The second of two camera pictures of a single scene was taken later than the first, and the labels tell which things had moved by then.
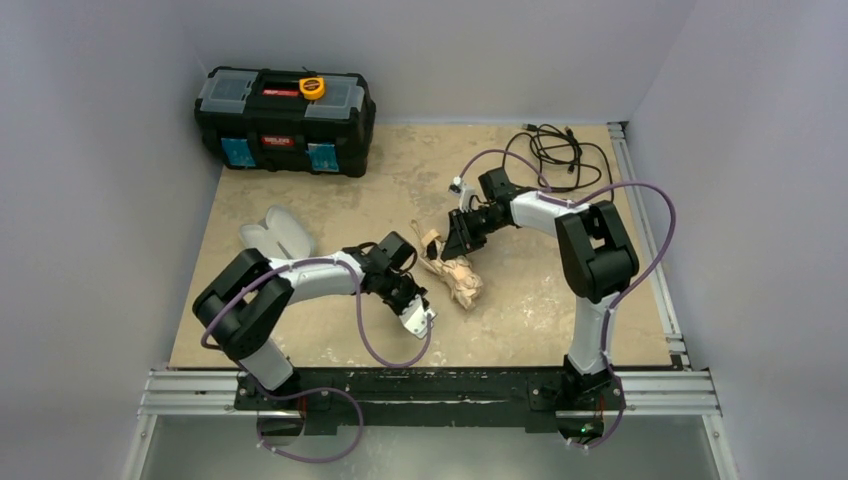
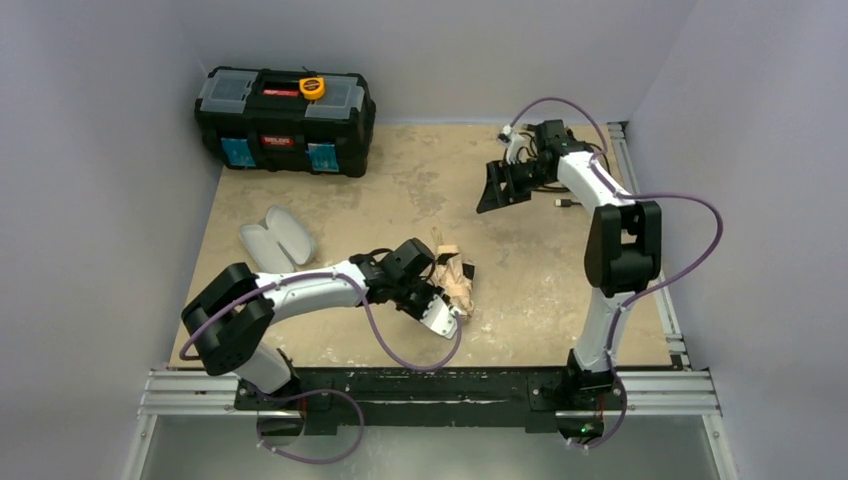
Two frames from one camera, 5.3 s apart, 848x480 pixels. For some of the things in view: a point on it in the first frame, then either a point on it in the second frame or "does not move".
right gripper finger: x=458 y=240 → x=499 y=190
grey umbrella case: x=286 y=236 does not move
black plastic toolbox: x=260 y=119 does not move
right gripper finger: x=431 y=249 → x=519 y=194
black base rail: x=439 y=401 does not move
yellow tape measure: x=312 y=88 does not move
